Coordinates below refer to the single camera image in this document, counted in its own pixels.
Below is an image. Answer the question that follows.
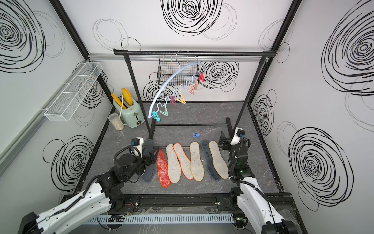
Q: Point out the black wire wall basket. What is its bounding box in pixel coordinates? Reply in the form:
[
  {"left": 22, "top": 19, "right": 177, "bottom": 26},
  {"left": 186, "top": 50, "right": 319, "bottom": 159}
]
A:
[{"left": 157, "top": 56, "right": 199, "bottom": 86}]

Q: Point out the teal clothespin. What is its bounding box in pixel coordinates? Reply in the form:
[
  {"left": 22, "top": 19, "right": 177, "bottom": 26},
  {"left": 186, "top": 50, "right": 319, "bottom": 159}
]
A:
[{"left": 152, "top": 111, "right": 161, "bottom": 122}]

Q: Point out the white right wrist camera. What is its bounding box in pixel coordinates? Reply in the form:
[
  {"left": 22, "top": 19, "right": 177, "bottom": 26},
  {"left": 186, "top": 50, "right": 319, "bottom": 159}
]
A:
[{"left": 230, "top": 127, "right": 245, "bottom": 145}]

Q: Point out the white insole yellow trim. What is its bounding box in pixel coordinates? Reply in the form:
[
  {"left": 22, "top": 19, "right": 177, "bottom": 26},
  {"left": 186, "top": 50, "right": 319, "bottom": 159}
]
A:
[{"left": 190, "top": 142, "right": 205, "bottom": 181}]

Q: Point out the black corner frame post left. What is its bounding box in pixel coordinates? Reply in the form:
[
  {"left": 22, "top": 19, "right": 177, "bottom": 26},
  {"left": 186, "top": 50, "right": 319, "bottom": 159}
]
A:
[{"left": 49, "top": 0, "right": 113, "bottom": 102}]

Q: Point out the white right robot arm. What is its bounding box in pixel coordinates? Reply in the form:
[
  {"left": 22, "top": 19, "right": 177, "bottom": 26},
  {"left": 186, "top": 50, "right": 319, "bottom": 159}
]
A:
[{"left": 219, "top": 127, "right": 298, "bottom": 234}]

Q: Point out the black corner frame post right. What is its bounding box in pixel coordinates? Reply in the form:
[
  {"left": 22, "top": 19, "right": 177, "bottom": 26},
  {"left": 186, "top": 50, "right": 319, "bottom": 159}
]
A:
[{"left": 245, "top": 1, "right": 302, "bottom": 104}]

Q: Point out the aluminium wall rail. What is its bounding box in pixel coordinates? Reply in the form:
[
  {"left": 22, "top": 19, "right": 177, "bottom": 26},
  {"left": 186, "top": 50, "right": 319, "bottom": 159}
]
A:
[{"left": 89, "top": 54, "right": 261, "bottom": 62}]

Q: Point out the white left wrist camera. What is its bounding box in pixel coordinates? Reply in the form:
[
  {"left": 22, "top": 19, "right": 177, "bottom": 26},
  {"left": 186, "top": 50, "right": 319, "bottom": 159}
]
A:
[{"left": 131, "top": 137, "right": 144, "bottom": 157}]

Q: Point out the mint green clothespin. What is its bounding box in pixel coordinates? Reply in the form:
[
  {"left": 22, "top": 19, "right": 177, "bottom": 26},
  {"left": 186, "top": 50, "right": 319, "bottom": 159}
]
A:
[{"left": 159, "top": 106, "right": 168, "bottom": 117}]

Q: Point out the black metal clothes rack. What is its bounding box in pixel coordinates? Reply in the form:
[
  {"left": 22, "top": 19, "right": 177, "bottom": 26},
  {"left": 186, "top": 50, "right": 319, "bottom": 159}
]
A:
[{"left": 113, "top": 49, "right": 277, "bottom": 150}]

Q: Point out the light blue arc hanger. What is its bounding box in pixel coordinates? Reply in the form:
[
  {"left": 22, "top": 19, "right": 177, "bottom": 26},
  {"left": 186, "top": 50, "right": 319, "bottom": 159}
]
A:
[{"left": 148, "top": 61, "right": 207, "bottom": 119}]

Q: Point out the white wire wall shelf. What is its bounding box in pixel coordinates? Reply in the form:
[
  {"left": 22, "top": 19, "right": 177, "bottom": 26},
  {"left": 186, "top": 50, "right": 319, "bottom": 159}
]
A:
[{"left": 44, "top": 62, "right": 103, "bottom": 122}]

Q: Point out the white insole orange trim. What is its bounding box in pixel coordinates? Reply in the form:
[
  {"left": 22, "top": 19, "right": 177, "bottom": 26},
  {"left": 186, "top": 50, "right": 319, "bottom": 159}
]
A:
[
  {"left": 166, "top": 144, "right": 181, "bottom": 183},
  {"left": 173, "top": 143, "right": 193, "bottom": 180}
]

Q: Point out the black corner frame post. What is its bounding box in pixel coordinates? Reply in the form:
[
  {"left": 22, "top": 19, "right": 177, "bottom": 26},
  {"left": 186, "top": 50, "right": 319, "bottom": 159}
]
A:
[
  {"left": 49, "top": 0, "right": 113, "bottom": 102},
  {"left": 245, "top": 1, "right": 302, "bottom": 104}
]

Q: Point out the red clothespin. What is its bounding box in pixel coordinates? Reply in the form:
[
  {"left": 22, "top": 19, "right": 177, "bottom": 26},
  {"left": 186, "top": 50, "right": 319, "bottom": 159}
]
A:
[{"left": 199, "top": 72, "right": 204, "bottom": 82}]

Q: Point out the red insole orange trim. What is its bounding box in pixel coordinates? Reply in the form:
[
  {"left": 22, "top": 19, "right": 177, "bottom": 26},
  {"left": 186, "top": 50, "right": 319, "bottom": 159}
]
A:
[{"left": 156, "top": 149, "right": 171, "bottom": 188}]

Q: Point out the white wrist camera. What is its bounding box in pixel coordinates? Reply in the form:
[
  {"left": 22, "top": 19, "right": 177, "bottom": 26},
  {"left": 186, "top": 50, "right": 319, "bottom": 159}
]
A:
[
  {"left": 131, "top": 137, "right": 144, "bottom": 157},
  {"left": 230, "top": 127, "right": 245, "bottom": 145}
]

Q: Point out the mint green toaster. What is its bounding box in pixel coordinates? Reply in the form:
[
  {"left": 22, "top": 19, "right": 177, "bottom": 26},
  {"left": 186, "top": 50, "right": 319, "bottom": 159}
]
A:
[{"left": 113, "top": 100, "right": 145, "bottom": 128}]

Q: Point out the grey slotted cable duct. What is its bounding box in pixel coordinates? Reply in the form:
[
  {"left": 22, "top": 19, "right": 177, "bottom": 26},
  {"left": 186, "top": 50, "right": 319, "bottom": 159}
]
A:
[{"left": 85, "top": 214, "right": 233, "bottom": 225}]

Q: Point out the orange clothespin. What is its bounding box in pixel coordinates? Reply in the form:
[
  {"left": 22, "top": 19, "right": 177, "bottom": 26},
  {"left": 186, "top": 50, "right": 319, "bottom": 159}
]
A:
[{"left": 176, "top": 92, "right": 186, "bottom": 104}]

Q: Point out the dark grey felt insole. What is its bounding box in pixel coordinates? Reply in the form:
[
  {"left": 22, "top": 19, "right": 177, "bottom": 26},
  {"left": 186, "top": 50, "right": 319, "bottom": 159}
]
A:
[
  {"left": 142, "top": 139, "right": 155, "bottom": 182},
  {"left": 201, "top": 140, "right": 221, "bottom": 181}
]

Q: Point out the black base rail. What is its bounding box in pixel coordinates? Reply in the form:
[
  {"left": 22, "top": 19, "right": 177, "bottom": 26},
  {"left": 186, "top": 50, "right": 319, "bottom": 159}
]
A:
[{"left": 61, "top": 191, "right": 296, "bottom": 214}]

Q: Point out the clear plastic cup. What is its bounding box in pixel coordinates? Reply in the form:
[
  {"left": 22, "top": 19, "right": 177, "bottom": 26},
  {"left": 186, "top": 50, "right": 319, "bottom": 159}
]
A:
[{"left": 108, "top": 113, "right": 124, "bottom": 131}]

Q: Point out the purple clothespin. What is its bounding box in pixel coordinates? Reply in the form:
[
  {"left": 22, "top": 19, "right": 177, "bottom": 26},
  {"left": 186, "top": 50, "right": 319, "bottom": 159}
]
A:
[{"left": 170, "top": 96, "right": 176, "bottom": 106}]

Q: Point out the pink clothespin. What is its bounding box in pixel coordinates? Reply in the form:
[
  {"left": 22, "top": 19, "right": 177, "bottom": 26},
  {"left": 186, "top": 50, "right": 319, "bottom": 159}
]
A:
[{"left": 187, "top": 81, "right": 198, "bottom": 95}]

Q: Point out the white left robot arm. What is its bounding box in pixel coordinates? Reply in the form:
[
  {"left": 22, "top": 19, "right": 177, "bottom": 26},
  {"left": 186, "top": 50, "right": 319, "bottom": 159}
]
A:
[{"left": 18, "top": 145, "right": 160, "bottom": 234}]

